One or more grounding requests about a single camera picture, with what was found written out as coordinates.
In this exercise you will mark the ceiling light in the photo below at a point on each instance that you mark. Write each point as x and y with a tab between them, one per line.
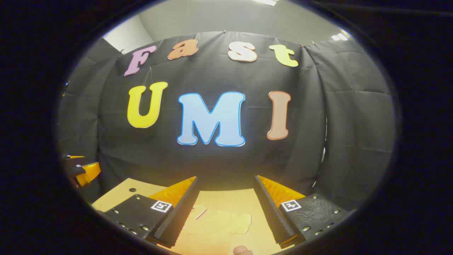
339	36
265	1

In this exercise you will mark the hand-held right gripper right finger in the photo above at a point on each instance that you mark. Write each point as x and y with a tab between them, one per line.
272	212

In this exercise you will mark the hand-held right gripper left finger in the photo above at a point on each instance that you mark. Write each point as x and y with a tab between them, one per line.
178	216

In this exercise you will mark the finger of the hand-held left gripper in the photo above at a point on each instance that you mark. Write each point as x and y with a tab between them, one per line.
88	173
74	156

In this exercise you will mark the orange T-shirt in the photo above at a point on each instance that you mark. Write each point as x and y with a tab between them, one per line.
223	221

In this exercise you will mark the black backdrop cloth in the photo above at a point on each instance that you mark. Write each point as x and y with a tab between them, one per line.
170	156

